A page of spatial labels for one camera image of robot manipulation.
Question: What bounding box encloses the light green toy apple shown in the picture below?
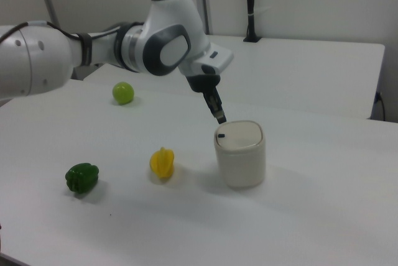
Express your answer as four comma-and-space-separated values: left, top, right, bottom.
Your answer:
111, 81, 136, 106

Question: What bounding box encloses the green toy bell pepper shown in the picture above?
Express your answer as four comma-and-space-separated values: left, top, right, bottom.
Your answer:
65, 162, 100, 194

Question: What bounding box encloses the yellow toy star fruit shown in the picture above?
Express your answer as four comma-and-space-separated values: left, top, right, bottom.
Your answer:
149, 146, 176, 180

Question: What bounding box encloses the beige garbage bin with lid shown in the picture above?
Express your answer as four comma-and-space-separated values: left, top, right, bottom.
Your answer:
213, 119, 267, 190

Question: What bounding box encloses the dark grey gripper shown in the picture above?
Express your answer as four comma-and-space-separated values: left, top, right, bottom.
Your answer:
187, 72, 226, 124

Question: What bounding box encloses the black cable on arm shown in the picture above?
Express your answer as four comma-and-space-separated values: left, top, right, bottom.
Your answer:
0, 21, 144, 44

